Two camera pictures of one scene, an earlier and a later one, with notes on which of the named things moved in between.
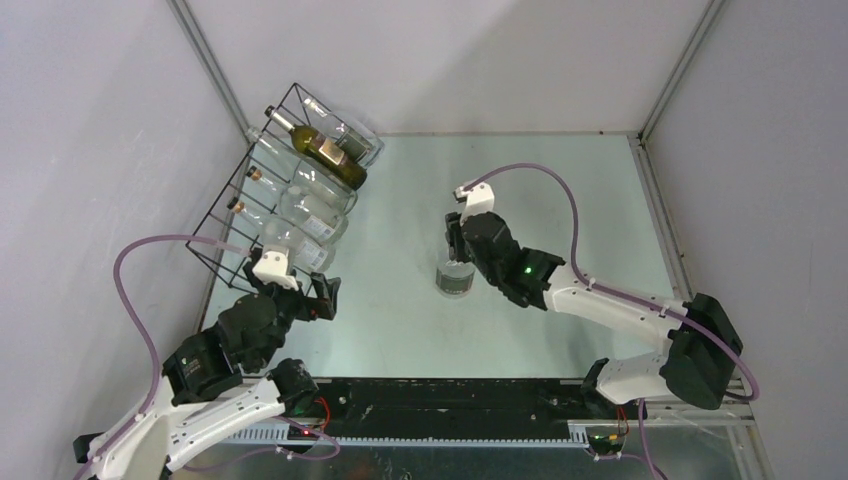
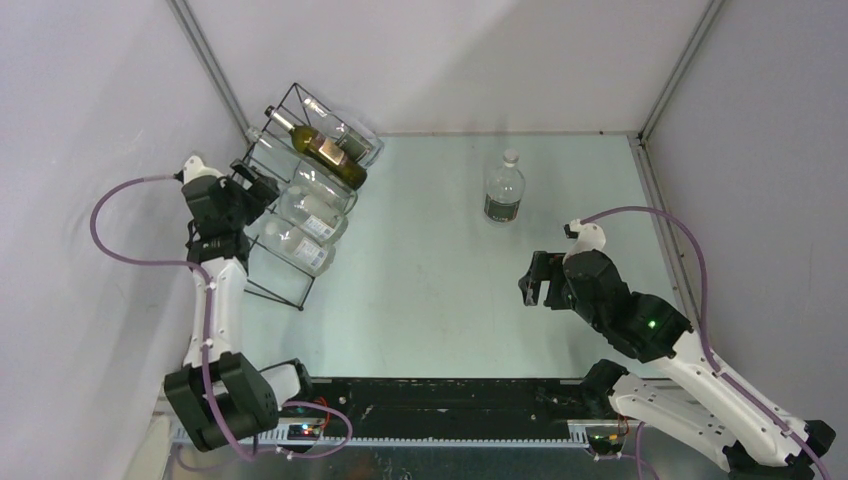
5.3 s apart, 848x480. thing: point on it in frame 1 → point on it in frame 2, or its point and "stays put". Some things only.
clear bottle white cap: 454,279 → 504,191
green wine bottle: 323,152 stays put
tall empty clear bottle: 307,176 stays put
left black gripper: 327,290 → 264,189
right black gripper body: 460,249 → 598,315
